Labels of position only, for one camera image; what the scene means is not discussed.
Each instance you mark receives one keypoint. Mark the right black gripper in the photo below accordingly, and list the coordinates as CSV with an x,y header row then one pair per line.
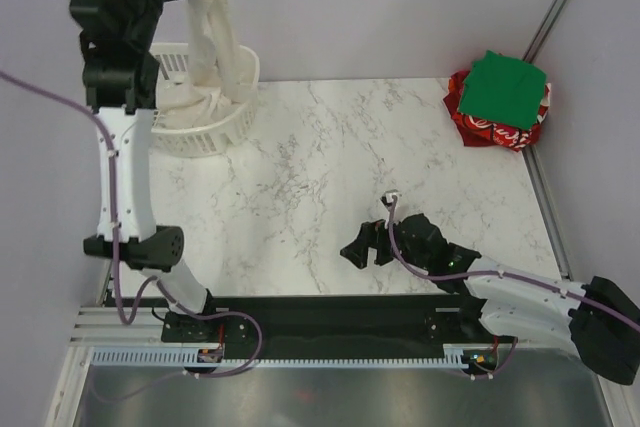
x,y
372,234

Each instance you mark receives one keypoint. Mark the cream white t shirt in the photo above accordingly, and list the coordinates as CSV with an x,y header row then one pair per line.
x,y
215,47

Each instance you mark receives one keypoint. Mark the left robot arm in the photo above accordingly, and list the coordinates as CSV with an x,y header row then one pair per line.
x,y
120,77

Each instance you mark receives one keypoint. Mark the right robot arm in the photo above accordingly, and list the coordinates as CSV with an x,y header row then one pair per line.
x,y
595,321

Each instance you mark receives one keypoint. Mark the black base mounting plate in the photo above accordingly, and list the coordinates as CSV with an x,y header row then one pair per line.
x,y
333,327

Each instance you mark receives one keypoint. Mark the white plastic laundry basket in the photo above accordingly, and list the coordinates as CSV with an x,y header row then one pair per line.
x,y
213,139

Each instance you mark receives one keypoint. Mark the folded red printed t shirt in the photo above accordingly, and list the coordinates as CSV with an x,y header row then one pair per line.
x,y
476,132

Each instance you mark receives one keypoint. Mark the folded green t shirt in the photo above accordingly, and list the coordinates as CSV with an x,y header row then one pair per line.
x,y
504,90

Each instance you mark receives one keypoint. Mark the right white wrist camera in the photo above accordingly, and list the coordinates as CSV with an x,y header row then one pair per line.
x,y
390,197

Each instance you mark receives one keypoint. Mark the right aluminium frame post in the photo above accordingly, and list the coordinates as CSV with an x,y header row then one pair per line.
x,y
544,30

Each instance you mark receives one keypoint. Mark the left aluminium table rail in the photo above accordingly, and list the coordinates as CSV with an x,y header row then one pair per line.
x,y
104,282

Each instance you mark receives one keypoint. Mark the white slotted cable duct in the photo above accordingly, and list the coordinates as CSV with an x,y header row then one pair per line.
x,y
193,358

